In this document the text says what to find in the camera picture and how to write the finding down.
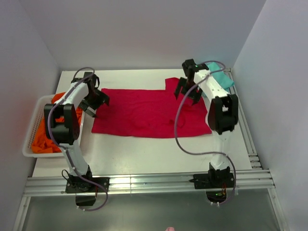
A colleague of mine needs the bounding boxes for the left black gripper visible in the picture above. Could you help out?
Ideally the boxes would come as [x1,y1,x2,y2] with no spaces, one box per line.
[78,89,109,118]

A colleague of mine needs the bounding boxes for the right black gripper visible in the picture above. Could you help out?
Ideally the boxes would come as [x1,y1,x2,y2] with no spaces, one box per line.
[174,77,203,105]

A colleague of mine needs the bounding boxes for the crimson red t shirt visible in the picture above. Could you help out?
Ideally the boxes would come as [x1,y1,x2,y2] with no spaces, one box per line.
[91,77,212,139]

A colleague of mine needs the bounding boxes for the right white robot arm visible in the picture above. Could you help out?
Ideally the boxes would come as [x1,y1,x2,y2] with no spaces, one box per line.
[174,64,239,188]

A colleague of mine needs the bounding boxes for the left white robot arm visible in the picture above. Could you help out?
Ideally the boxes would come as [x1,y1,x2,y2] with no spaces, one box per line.
[44,75,110,192]

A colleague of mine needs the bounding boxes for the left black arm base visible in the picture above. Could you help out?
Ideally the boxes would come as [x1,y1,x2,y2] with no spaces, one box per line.
[61,168,110,211]

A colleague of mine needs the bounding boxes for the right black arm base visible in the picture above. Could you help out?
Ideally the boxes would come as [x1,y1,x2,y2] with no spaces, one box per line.
[189,167,235,204]

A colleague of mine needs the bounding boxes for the teal folded t shirt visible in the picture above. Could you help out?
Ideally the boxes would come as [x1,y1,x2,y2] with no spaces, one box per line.
[206,62,234,93]

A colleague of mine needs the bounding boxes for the white plastic basket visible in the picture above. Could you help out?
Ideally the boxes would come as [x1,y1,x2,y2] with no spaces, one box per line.
[22,95,89,159]

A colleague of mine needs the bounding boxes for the orange t shirt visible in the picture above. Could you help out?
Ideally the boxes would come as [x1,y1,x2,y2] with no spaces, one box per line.
[31,92,83,154]

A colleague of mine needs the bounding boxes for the pink object at bottom edge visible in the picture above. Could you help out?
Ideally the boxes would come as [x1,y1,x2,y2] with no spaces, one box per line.
[166,227,175,231]

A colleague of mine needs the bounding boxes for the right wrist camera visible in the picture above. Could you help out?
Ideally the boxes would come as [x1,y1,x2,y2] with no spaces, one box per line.
[181,59,195,73]

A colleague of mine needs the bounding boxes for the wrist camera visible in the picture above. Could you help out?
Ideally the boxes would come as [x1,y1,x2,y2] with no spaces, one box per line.
[71,72,100,86]
[181,59,195,73]

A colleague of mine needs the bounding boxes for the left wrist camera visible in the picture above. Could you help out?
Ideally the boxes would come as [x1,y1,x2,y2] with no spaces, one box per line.
[71,72,100,86]

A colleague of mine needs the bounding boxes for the aluminium right side rail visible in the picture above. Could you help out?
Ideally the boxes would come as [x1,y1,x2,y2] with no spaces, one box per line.
[222,68,263,170]

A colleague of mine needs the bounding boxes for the aluminium rail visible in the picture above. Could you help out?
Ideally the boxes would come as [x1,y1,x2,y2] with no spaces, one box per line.
[222,68,263,170]
[23,169,275,197]

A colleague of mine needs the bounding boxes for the aluminium front rail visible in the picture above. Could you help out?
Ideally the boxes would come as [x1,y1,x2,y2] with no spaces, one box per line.
[23,169,275,197]

